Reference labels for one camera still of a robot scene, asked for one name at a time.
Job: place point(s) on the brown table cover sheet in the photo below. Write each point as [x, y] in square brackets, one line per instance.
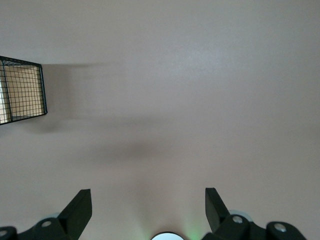
[175, 75]

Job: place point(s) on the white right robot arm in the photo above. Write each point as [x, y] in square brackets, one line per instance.
[167, 237]

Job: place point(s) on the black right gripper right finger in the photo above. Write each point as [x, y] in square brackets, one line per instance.
[217, 217]

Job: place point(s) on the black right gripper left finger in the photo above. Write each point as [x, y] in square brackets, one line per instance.
[75, 215]

